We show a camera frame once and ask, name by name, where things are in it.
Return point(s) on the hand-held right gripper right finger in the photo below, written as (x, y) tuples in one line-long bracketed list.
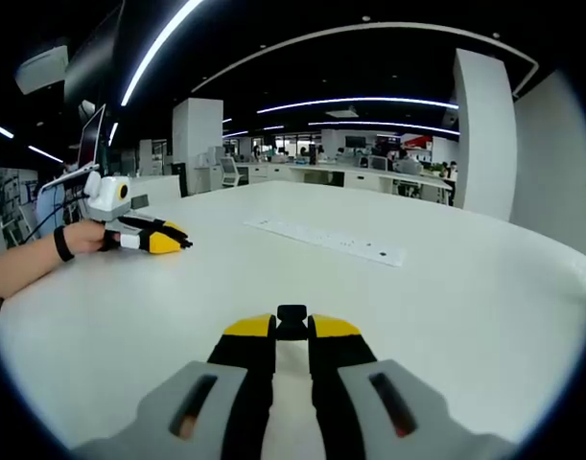
[(369, 407)]

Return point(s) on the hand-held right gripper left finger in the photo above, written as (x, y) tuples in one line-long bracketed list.
[(201, 407)]

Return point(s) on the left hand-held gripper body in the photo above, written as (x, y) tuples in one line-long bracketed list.
[(105, 196)]

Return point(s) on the person's left hand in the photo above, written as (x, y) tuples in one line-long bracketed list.
[(88, 238)]

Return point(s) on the grey box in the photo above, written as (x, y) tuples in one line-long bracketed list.
[(140, 201)]

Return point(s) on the open laptop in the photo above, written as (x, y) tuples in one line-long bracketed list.
[(91, 141)]

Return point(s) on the black wristband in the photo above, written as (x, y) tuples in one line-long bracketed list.
[(63, 244)]

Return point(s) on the white office chair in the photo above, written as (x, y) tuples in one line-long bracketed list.
[(232, 171)]

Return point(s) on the white ceiling unit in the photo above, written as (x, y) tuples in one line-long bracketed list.
[(40, 69)]

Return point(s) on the long white ceiling light strip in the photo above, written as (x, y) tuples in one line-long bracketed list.
[(153, 52)]

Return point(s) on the white power strip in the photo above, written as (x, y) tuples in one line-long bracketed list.
[(326, 238)]

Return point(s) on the long white office counter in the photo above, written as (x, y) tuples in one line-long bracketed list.
[(350, 178)]

